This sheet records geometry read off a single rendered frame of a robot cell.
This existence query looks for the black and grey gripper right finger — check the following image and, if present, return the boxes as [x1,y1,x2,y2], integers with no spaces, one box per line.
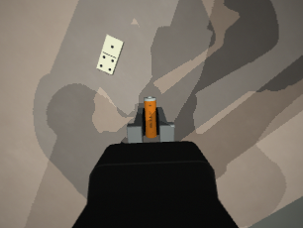
[155,107,174,142]

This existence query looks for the orange aa battery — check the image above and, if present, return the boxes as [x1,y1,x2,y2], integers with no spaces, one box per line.
[144,96,157,138]

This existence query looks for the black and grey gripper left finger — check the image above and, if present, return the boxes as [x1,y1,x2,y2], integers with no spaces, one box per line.
[127,107,146,143]

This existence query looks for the cream domino tile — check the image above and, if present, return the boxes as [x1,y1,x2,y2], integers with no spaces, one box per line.
[97,35,124,74]

